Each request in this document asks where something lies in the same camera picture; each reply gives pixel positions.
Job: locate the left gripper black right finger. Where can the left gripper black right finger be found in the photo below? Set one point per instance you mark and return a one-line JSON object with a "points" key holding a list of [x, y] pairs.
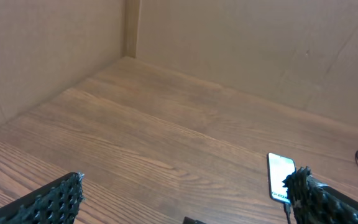
{"points": [[315, 202]]}

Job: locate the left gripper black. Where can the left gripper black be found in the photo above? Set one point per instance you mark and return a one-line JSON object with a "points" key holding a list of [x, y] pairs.
{"points": [[188, 220]]}

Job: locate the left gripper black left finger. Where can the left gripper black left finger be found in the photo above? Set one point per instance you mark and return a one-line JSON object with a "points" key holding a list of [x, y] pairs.
{"points": [[57, 202]]}

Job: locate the Samsung Galaxy smartphone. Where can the Samsung Galaxy smartphone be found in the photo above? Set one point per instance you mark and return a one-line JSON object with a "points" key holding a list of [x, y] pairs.
{"points": [[279, 167]]}

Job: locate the cardboard backdrop wall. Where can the cardboard backdrop wall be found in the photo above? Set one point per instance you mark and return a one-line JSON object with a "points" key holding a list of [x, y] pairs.
{"points": [[299, 53]]}

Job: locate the cardboard side wall left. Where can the cardboard side wall left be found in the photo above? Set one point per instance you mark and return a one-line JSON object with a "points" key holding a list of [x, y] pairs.
{"points": [[45, 46]]}

